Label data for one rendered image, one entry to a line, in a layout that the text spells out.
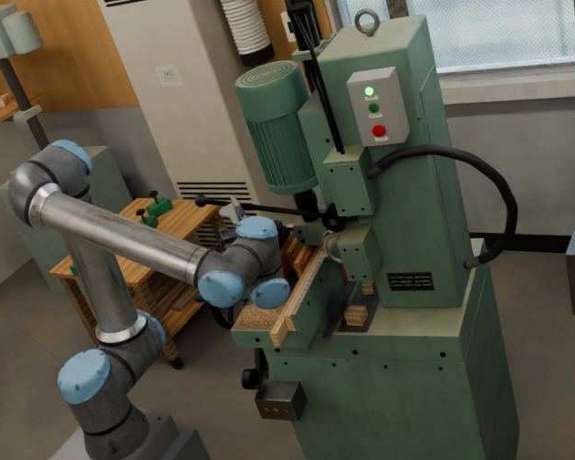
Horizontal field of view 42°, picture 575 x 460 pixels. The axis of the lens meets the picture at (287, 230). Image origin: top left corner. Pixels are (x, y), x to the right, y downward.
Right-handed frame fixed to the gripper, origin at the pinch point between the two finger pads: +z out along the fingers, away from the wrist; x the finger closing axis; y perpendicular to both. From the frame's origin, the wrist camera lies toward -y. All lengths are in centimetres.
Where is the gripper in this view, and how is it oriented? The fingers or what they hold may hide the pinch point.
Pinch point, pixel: (236, 217)
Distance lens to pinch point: 203.6
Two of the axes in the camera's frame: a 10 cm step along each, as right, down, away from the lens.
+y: -9.4, 2.7, -2.3
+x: 1.0, 8.2, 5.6
